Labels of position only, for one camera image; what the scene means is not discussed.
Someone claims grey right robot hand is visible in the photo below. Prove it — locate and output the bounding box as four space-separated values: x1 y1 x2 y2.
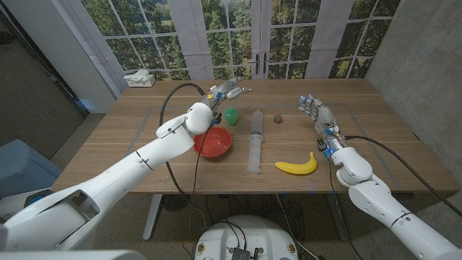
297 93 349 160

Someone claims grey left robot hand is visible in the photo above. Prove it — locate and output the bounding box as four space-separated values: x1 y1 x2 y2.
201 76 253 126

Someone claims large clear plastic syringe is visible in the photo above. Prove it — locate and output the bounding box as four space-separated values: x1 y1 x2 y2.
246 110 265 176

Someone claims green toy apple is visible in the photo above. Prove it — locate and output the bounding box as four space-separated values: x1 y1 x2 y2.
222 107 240 126

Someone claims red plastic bowl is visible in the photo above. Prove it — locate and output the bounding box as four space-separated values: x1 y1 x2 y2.
192 125 233 159

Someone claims yellow toy banana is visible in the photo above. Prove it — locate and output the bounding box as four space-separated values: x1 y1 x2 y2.
274 151 318 176

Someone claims printed window backdrop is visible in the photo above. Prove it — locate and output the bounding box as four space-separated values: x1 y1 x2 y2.
59 0 401 98

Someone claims white tissue box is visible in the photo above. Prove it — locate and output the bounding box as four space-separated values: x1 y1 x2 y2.
123 69 157 88

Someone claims grey table leg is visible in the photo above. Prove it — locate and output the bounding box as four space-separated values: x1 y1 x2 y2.
324 194 350 242

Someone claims black round floor base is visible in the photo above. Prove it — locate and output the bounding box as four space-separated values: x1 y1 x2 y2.
161 194 191 212

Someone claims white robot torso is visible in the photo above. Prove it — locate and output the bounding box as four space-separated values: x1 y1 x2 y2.
193 214 299 260

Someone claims white table leg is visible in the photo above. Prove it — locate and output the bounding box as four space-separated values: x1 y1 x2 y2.
142 194 163 242

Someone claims blue plastic bin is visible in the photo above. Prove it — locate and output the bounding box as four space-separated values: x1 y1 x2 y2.
0 139 64 199

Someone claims blue and black foot pedal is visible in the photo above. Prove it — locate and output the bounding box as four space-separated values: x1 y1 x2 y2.
23 194 50 209

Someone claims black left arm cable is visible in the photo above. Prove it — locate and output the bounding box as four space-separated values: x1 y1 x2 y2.
158 82 209 235

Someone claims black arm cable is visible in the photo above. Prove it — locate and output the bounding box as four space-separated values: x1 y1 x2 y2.
344 134 462 217
158 82 209 235

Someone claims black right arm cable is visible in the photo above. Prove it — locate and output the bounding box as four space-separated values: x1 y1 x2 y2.
344 134 462 217

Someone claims white floor cable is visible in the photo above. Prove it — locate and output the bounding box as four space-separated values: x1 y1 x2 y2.
276 194 321 260

